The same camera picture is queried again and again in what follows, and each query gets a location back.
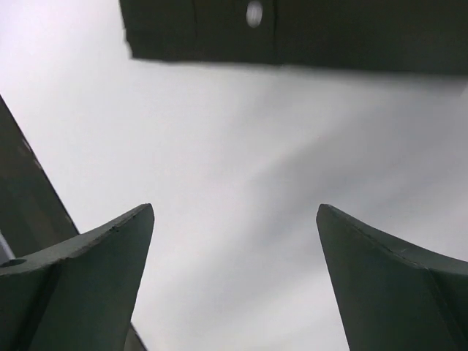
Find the black long sleeve shirt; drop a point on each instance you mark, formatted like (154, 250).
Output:
(422, 37)

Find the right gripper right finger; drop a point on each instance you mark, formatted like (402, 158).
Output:
(392, 295)

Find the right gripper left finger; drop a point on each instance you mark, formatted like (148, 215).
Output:
(79, 294)

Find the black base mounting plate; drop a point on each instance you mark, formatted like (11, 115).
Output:
(32, 215)

